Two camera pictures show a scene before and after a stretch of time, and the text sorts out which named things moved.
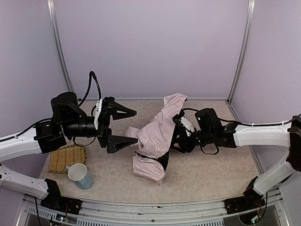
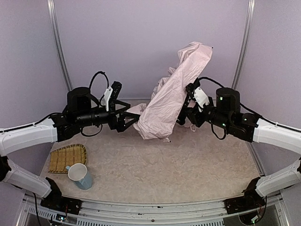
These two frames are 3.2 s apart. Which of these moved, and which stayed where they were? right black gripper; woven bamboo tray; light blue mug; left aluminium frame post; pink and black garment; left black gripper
Moved: left black gripper; right black gripper; pink and black garment
Stayed: woven bamboo tray; left aluminium frame post; light blue mug
